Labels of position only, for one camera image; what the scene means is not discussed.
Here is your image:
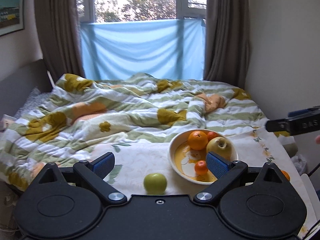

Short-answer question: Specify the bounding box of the white plastic bag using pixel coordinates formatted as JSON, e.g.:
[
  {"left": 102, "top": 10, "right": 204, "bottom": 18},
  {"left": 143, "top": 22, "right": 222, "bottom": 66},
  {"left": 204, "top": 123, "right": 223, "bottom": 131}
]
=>
[{"left": 291, "top": 154, "right": 307, "bottom": 176}]

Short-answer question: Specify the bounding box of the white chair back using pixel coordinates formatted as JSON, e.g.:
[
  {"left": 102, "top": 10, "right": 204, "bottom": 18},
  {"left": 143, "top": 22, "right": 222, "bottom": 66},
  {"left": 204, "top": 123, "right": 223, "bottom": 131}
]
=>
[{"left": 300, "top": 173, "right": 320, "bottom": 220}]

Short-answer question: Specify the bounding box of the small mandarin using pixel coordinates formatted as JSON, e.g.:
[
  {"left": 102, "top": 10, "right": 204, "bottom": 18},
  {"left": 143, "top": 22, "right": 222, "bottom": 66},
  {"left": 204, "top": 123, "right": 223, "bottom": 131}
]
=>
[{"left": 194, "top": 160, "right": 208, "bottom": 176}]

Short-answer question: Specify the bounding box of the floral striped quilt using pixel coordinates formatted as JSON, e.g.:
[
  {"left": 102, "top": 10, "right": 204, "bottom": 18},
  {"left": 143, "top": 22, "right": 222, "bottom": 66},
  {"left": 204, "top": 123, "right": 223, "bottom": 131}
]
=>
[{"left": 0, "top": 72, "right": 298, "bottom": 192}]

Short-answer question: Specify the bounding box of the white box by bed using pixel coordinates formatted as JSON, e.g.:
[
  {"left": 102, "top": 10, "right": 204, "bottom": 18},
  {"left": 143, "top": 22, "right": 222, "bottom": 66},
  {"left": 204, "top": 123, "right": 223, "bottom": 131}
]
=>
[{"left": 0, "top": 114, "right": 16, "bottom": 132}]

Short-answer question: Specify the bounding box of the brown curtain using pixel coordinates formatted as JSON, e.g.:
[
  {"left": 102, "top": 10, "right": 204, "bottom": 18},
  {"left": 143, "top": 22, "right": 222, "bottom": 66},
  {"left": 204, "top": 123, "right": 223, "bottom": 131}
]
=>
[
  {"left": 203, "top": 0, "right": 250, "bottom": 88},
  {"left": 34, "top": 0, "right": 84, "bottom": 81}
]

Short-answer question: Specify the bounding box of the cream oval bowl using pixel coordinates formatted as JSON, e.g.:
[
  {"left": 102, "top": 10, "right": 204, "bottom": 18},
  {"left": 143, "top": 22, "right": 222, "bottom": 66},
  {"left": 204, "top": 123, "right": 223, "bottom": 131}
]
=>
[{"left": 169, "top": 129, "right": 238, "bottom": 185}]

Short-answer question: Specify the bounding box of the yellow pear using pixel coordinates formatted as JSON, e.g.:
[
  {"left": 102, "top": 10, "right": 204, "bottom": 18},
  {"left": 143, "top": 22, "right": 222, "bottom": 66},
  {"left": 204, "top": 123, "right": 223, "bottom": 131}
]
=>
[{"left": 206, "top": 137, "right": 233, "bottom": 161}]

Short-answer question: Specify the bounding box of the large orange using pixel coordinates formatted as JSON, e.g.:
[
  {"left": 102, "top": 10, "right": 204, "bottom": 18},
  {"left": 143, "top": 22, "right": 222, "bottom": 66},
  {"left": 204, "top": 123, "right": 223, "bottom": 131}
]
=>
[{"left": 188, "top": 130, "right": 208, "bottom": 151}]

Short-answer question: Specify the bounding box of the white window frame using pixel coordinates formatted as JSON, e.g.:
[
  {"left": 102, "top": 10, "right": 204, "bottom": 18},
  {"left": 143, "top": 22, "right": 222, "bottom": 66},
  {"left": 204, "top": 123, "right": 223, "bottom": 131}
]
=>
[{"left": 76, "top": 0, "right": 207, "bottom": 23}]

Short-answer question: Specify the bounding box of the right brown curtain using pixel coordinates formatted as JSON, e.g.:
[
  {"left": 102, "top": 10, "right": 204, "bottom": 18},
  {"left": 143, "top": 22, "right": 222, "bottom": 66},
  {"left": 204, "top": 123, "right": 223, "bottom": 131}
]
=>
[{"left": 203, "top": 0, "right": 250, "bottom": 88}]

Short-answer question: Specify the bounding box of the left brown curtain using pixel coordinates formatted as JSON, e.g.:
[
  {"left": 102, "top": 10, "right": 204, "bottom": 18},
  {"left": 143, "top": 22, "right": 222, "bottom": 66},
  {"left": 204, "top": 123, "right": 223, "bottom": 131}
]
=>
[{"left": 34, "top": 0, "right": 84, "bottom": 81}]

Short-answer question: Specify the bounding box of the large green apple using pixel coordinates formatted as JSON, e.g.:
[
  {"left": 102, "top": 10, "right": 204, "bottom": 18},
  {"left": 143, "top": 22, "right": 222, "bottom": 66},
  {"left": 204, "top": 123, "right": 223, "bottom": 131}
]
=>
[{"left": 143, "top": 173, "right": 167, "bottom": 195}]

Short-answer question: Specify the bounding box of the grey bed headboard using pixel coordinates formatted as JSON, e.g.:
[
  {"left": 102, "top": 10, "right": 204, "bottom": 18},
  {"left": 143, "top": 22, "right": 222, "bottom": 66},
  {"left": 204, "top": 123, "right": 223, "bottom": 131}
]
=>
[{"left": 0, "top": 59, "right": 53, "bottom": 116}]

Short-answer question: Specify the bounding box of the framed wall picture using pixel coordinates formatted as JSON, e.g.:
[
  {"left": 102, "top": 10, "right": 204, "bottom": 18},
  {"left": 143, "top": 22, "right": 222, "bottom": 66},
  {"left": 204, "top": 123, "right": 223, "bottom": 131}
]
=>
[{"left": 0, "top": 0, "right": 24, "bottom": 36}]

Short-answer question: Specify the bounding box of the light blue window cloth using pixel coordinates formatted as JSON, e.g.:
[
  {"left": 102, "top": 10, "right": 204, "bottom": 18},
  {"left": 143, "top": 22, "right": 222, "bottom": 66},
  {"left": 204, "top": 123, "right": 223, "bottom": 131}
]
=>
[{"left": 80, "top": 18, "right": 206, "bottom": 80}]

